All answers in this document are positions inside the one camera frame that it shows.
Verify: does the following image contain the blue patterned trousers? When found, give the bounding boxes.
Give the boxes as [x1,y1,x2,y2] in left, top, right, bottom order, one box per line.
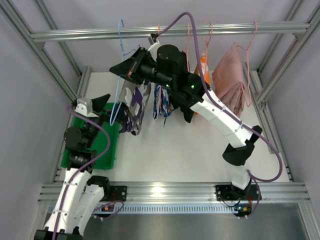
[153,84,172,120]

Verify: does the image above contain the purple camouflage trousers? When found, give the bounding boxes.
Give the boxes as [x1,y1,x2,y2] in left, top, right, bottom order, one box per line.
[119,80,152,136]

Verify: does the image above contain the slotted cable duct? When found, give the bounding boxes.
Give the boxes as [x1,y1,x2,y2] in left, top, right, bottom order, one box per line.
[46,202,248,215]

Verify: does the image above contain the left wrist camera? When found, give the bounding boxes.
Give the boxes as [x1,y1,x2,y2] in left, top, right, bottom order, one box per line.
[75,97,98,118]

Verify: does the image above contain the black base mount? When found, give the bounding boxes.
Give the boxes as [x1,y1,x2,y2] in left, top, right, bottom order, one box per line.
[215,184,251,207]
[100,185,128,202]

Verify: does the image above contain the pink trousers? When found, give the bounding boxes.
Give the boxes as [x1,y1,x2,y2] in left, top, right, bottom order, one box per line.
[212,43,245,117]

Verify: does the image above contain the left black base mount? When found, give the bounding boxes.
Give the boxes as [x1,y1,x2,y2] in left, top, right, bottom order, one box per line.
[100,185,128,202]

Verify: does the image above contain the aluminium hanging rail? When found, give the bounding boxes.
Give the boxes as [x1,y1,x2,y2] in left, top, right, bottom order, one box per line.
[30,20,311,42]

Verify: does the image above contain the orange white trousers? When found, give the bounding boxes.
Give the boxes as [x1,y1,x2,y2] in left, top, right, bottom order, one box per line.
[200,50,211,89]

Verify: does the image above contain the front aluminium rail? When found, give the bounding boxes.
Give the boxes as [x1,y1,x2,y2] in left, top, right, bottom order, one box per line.
[37,181,311,204]

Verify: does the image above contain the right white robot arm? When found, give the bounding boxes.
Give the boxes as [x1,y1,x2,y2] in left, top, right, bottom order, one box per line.
[109,44,262,199]

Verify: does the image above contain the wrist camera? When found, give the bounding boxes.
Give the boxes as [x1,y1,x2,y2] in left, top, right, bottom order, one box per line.
[75,97,98,118]
[148,33,161,52]

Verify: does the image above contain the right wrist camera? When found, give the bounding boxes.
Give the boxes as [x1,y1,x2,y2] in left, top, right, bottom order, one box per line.
[148,33,161,52]

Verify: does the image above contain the green plastic bin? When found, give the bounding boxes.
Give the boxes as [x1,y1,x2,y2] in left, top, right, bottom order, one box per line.
[61,102,120,170]

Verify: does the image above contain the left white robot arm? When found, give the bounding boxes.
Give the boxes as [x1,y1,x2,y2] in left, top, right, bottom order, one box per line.
[34,94,110,240]

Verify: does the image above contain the light blue hanger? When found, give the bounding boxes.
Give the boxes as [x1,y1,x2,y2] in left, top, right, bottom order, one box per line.
[109,18,141,126]

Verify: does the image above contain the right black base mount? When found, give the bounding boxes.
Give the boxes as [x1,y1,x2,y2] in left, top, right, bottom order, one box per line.
[215,184,251,207]

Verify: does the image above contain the black trousers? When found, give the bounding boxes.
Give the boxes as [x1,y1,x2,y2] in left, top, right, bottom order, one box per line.
[170,51,194,123]

